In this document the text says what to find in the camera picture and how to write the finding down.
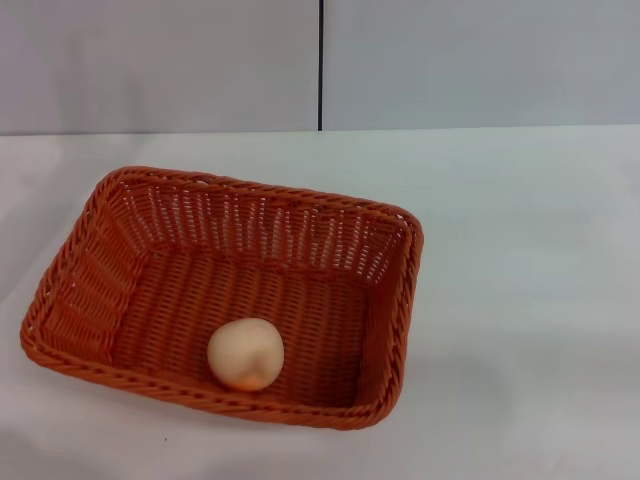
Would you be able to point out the orange woven plastic basket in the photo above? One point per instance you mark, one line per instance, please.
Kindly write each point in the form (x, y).
(310, 325)

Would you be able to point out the round toasted bread bun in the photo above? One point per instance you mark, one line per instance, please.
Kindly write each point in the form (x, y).
(245, 352)

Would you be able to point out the black vertical wall seam strip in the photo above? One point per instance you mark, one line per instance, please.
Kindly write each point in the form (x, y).
(321, 65)

